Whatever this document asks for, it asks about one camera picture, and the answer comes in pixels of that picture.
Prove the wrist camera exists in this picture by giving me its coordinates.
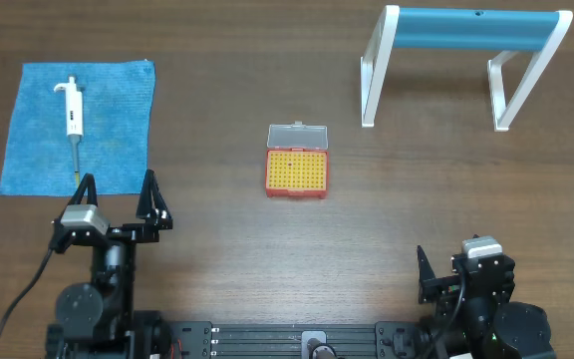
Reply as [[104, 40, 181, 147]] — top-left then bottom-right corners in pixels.
[[60, 203, 112, 236], [460, 235, 504, 260]]

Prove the mounting rail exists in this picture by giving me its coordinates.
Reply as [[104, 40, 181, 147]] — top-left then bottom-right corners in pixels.
[[164, 320, 426, 359]]

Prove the blue cloth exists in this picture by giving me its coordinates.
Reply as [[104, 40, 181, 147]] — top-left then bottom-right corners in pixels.
[[0, 60, 157, 197]]

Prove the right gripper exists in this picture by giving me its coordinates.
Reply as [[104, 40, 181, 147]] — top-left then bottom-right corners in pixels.
[[416, 244, 516, 306]]

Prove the white and blue stand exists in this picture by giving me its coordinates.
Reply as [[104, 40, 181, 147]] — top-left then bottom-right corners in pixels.
[[360, 4, 574, 133]]

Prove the black cable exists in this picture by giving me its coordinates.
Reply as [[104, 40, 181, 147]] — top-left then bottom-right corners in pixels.
[[0, 247, 55, 359], [429, 261, 468, 359]]

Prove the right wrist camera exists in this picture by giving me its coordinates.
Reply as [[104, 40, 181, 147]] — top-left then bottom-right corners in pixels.
[[460, 235, 504, 260]]

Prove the white pipette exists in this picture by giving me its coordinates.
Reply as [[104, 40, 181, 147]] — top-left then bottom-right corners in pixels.
[[53, 75, 87, 188]]

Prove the red and yellow tip box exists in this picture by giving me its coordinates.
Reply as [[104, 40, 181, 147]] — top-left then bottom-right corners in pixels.
[[264, 121, 330, 200]]

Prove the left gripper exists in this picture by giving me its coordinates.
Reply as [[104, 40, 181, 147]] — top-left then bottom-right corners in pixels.
[[49, 169, 174, 253]]

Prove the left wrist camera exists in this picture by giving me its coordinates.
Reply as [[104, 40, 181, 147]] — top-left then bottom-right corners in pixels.
[[60, 203, 112, 236]]

